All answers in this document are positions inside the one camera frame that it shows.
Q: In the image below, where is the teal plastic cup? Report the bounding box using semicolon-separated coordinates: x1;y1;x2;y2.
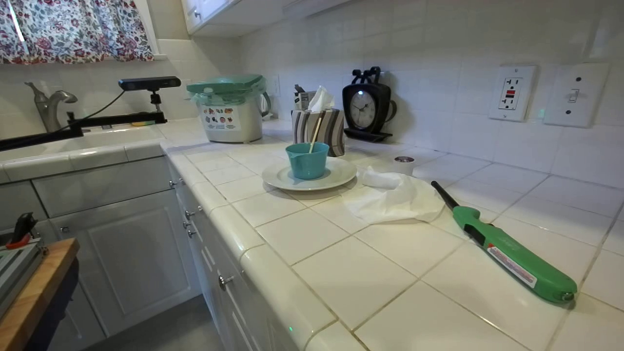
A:
286;143;329;180

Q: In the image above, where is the white plate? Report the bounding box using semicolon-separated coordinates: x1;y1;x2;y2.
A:
261;159;357;194

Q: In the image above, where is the striped tissue box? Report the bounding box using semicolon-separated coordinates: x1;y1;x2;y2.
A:
290;86;345;157

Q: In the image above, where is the wooden stick in cup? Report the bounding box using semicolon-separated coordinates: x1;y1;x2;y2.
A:
308;118;322;155

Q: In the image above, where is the small white jar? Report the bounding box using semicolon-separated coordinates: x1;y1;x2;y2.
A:
392;157;415;176

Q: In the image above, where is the black kettle-shaped clock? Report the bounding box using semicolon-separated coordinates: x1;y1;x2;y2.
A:
341;67;398;143

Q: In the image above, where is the white compost bin green lid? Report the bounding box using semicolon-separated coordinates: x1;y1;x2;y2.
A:
187;75;265;143

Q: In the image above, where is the white lower cabinet door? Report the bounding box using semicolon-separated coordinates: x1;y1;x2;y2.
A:
52;192;199;336

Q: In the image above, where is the green stick lighter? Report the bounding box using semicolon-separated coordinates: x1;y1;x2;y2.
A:
433;182;577;309

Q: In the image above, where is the white electrical outlet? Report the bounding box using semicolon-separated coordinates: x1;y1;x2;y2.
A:
489;65;536;123

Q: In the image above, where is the wooden cart top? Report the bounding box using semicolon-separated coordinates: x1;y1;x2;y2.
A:
0;238;78;351

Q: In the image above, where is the chrome sink faucet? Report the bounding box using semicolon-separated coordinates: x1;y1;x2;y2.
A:
29;82;78;133

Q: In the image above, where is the floral window curtain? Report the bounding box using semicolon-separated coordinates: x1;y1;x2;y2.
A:
0;0;154;65

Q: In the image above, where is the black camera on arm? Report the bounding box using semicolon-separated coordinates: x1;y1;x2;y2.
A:
0;77;181;151

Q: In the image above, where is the white light switch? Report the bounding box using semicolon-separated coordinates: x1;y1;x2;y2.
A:
542;65;608;129

